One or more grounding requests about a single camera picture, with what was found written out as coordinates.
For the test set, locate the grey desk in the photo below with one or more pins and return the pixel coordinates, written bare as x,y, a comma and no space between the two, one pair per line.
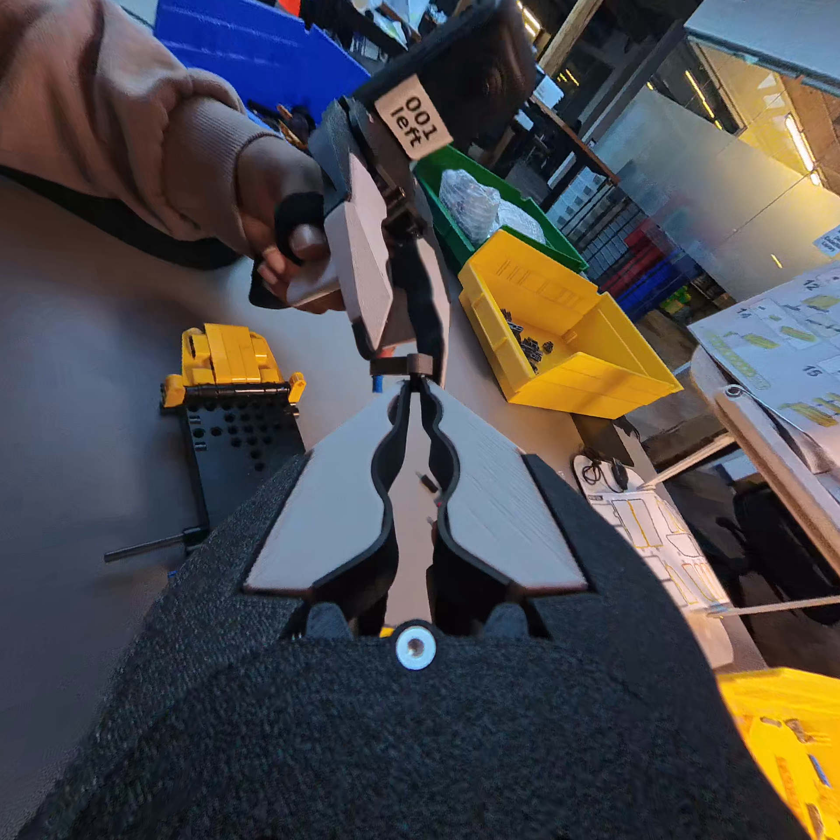
65,394

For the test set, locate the green storage bin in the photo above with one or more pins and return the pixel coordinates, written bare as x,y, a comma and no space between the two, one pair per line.
446,216

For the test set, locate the pile of dark pieces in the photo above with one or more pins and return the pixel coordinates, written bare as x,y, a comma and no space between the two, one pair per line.
528,341

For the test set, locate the bubble wrap bag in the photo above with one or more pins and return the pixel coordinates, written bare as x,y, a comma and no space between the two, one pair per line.
523,223

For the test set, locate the dark flat plate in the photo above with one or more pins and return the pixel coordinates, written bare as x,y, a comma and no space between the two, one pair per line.
607,433

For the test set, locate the pile of small building pieces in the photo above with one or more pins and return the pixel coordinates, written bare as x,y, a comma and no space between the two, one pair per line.
428,484

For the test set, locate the pile of yellow black pieces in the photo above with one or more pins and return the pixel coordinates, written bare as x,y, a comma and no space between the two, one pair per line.
295,124

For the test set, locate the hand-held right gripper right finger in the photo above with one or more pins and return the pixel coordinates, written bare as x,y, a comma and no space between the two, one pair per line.
505,518

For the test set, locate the yellow storage bin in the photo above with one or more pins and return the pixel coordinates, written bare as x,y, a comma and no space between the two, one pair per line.
748,695
590,387

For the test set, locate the crumpled clear plastic bag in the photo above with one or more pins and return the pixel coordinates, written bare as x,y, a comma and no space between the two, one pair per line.
469,203

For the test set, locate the dark grey connector piece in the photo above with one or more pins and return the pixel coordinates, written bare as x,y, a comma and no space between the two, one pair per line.
417,364

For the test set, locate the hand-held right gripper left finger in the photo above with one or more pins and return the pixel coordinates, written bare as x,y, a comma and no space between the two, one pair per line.
315,525

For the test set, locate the person's left forearm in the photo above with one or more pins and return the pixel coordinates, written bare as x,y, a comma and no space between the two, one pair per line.
118,111

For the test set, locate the white stand base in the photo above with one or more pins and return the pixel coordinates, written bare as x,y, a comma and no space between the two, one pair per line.
663,544

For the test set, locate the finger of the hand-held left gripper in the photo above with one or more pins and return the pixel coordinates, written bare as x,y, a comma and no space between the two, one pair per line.
438,302
364,249

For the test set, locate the yellow black robot model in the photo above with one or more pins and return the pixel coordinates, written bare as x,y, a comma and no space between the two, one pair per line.
243,433

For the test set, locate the wooden table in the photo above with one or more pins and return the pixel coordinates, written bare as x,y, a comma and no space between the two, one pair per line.
577,138

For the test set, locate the instruction booklet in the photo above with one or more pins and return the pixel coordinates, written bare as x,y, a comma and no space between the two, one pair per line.
787,341

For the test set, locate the blue storage bin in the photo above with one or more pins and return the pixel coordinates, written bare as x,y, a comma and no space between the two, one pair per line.
249,46

